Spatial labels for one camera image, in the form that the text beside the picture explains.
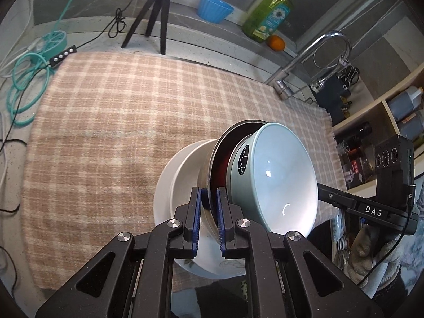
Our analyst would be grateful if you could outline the flexible faucet sprayer hose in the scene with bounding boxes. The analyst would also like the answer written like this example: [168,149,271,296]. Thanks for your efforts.
[310,36,352,93]

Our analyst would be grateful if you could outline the blue plastic bowl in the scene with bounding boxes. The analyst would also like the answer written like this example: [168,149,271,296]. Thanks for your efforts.
[198,0,234,24]

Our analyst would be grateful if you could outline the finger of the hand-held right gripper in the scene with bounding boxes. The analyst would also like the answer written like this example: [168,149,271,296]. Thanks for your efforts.
[316,183,360,210]

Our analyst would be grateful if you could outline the pink floral white plate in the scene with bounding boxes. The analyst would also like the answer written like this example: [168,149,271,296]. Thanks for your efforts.
[153,139,219,272]

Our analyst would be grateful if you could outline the thin black power cable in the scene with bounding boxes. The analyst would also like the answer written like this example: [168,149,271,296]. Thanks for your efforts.
[0,68,55,213]

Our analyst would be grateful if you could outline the plaid cloth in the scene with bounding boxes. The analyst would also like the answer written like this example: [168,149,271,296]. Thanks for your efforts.
[20,51,348,292]

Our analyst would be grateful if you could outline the large steel bowl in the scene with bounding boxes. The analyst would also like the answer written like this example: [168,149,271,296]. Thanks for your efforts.
[207,119,269,239]

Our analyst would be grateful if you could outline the orange fruit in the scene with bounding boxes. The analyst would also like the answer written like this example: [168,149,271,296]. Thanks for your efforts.
[268,35,285,52]

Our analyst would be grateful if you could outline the black power strip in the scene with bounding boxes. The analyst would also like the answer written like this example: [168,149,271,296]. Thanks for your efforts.
[49,46,78,67]

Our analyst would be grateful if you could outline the chrome faucet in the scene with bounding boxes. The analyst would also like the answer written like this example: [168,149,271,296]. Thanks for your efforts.
[265,31,352,100]

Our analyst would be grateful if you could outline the green dish soap bottle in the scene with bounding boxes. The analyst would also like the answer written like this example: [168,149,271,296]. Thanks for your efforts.
[242,0,306,43]

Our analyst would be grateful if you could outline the large plastic jug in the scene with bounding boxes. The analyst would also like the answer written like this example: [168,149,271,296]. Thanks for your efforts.
[396,111,424,140]
[387,85,424,120]

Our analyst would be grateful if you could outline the white cable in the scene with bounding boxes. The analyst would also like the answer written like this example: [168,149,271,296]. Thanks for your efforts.
[0,0,37,80]

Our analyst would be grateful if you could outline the black scissors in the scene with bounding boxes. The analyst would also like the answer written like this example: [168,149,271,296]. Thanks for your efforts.
[338,66,360,85]

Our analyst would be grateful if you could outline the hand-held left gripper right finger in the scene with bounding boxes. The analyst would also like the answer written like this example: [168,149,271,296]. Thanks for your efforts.
[217,187,385,318]

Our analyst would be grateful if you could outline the teal cable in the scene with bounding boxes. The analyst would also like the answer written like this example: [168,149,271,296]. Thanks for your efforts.
[7,0,83,126]

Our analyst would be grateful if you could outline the black ring light cable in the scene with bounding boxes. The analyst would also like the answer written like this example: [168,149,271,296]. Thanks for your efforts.
[78,0,149,50]

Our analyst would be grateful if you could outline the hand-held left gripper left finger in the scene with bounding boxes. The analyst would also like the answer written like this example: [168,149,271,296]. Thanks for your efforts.
[35,187,202,318]

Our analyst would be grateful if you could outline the person's right forearm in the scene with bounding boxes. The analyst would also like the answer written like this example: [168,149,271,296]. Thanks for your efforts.
[364,238,424,305]

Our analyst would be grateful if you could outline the black tripod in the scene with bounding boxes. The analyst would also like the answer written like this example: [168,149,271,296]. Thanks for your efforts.
[121,0,181,55]

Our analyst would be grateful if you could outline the small red steel bowl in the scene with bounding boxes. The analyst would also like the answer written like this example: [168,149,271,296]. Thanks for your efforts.
[212,129,241,199]

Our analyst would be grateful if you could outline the grey plant print plate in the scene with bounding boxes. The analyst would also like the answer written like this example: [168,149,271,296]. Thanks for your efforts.
[170,141,247,280]

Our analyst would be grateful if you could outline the red printed box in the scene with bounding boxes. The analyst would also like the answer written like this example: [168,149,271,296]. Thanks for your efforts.
[344,157,375,186]

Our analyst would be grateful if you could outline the dark knife block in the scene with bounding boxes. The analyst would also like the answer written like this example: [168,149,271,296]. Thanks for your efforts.
[316,76,356,126]

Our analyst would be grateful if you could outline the person's right hand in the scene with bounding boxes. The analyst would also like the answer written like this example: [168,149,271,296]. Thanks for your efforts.
[346,227,390,284]

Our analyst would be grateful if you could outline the dark glass bottle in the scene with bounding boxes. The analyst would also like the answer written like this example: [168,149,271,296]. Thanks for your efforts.
[356,124,373,140]

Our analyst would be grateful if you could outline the light blue ceramic bowl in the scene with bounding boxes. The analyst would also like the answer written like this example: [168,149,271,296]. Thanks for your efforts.
[227,122,319,239]

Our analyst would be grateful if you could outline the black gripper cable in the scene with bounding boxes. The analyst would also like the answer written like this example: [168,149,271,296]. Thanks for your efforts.
[358,235,405,287]

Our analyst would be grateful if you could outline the wooden shelf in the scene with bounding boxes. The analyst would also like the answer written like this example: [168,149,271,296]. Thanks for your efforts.
[333,63,424,199]

